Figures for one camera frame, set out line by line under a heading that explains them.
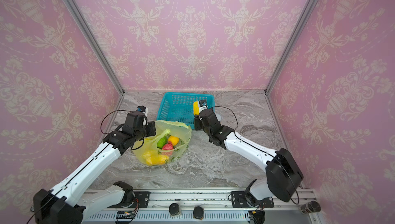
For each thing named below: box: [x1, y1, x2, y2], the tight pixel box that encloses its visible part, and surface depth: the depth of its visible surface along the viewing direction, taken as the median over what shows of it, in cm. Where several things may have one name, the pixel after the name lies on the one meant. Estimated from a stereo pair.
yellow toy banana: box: [142, 150, 170, 166], surface depth 83 cm
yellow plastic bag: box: [132, 120, 192, 166], surface depth 84 cm
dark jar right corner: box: [299, 200, 322, 214], surface depth 66 cm
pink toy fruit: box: [161, 140, 174, 156], surface depth 87 cm
